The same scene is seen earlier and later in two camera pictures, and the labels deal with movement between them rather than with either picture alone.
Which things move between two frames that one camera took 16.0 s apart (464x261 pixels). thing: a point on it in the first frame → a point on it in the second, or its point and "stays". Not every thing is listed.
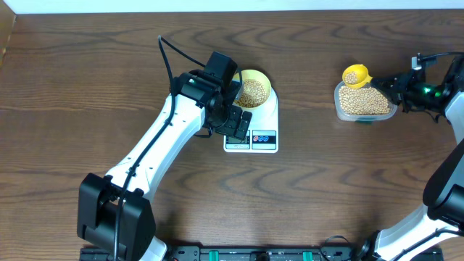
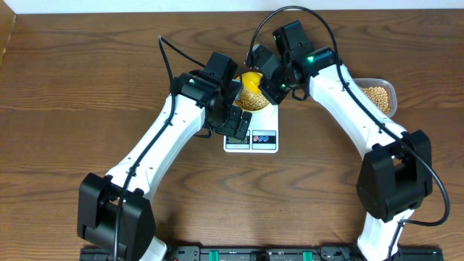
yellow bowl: [254, 90] stays
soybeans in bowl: [253, 94] stays
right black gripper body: [420, 94] → [275, 88]
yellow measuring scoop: [356, 76] → [251, 80]
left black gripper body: [226, 122] stays
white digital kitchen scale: [262, 135] stays
